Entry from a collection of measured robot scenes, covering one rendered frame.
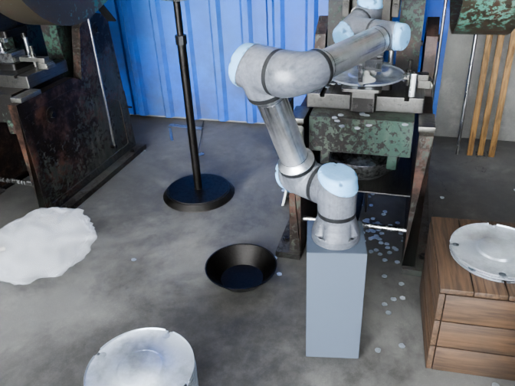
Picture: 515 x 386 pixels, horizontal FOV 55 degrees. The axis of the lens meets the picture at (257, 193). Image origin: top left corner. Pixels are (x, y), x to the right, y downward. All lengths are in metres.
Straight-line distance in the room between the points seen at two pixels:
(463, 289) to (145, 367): 0.94
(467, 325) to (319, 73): 0.92
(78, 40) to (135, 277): 1.32
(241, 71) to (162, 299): 1.12
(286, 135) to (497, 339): 0.91
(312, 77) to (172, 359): 0.83
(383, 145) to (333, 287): 0.64
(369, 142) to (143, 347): 1.11
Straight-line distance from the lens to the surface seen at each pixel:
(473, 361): 1.83
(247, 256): 2.21
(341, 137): 1.98
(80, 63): 2.89
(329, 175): 1.46
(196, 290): 2.11
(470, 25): 1.86
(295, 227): 2.15
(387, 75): 2.00
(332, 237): 1.52
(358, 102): 1.98
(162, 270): 2.24
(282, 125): 1.38
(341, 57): 1.30
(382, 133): 1.96
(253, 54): 1.27
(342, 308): 1.67
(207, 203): 2.60
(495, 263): 1.73
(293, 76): 1.20
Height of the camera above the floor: 1.37
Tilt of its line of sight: 30 degrees down
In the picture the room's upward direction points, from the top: 3 degrees counter-clockwise
